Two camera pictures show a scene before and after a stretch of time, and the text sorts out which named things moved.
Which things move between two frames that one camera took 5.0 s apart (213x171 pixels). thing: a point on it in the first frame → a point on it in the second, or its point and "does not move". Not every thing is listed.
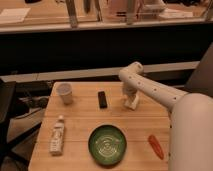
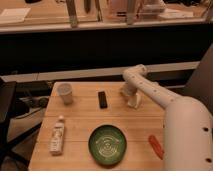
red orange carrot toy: (156, 146) does not move
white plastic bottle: (57, 137) does not move
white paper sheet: (13, 15) does not move
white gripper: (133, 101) → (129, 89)
